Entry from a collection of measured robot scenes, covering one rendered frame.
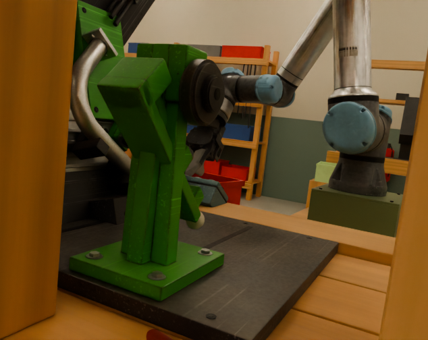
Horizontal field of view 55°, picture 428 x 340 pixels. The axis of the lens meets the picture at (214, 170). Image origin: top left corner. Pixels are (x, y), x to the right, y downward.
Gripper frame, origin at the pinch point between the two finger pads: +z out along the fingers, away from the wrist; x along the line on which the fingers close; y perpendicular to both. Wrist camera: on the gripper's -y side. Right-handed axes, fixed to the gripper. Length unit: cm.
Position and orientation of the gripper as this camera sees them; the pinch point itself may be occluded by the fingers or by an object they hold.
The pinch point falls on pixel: (184, 173)
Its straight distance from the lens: 103.9
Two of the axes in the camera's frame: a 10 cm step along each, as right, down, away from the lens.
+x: -8.8, -1.5, 4.4
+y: 3.1, 5.2, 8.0
